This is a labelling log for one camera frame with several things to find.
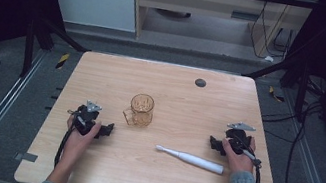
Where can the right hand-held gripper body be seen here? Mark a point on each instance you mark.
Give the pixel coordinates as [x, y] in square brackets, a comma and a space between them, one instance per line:
[237, 136]

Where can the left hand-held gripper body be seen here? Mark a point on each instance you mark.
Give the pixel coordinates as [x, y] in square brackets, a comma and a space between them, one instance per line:
[84, 121]

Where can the white electric toothbrush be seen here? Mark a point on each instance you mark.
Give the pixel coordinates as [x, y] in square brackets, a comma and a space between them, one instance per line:
[196, 160]

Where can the amber glass mug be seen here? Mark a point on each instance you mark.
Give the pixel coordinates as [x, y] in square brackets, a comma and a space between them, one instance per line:
[141, 111]

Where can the person's left hand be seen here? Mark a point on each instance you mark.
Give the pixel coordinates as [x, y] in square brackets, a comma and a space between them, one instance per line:
[75, 143]

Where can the person's right hand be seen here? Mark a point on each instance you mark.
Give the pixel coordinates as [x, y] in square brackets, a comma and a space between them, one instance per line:
[239, 162]

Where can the yellow black tape strip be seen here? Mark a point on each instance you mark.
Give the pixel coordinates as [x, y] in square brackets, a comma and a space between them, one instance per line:
[275, 94]
[62, 61]

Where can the dark round table grommet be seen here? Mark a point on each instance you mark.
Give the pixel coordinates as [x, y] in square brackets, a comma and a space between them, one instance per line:
[200, 83]

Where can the white plug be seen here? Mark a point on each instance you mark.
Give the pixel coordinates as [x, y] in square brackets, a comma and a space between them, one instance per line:
[269, 58]

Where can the light wooden desk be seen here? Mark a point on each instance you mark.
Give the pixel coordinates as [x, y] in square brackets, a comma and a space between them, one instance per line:
[200, 5]

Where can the grey metal table bracket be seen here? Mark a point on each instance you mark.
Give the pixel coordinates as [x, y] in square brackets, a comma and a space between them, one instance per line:
[26, 157]

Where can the black metal frame stand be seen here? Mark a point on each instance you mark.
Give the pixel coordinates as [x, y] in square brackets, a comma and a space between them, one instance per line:
[28, 47]
[301, 92]

